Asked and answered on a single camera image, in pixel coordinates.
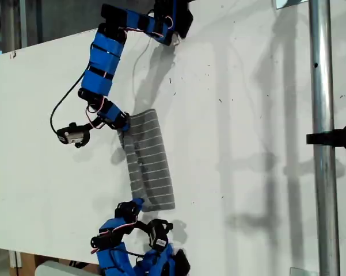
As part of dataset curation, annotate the grey striped towel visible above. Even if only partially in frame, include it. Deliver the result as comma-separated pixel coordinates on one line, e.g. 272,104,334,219
117,108,176,213

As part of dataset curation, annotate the white box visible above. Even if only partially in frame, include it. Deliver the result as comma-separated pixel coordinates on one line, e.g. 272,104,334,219
34,260,104,276

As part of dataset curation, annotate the wooden table leg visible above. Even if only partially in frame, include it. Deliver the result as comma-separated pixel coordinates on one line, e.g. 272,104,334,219
10,251,36,276

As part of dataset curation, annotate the black clamp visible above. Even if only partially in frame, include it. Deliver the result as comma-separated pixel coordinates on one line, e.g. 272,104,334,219
306,122,346,152

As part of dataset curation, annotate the gripper camera stalk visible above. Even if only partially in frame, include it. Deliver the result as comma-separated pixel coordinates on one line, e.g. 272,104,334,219
138,218,174,232
70,122,101,149

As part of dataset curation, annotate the black camera cable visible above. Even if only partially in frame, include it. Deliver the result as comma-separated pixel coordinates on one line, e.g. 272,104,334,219
50,65,90,136

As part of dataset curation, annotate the steel post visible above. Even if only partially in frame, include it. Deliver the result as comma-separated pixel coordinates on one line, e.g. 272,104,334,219
308,0,341,276

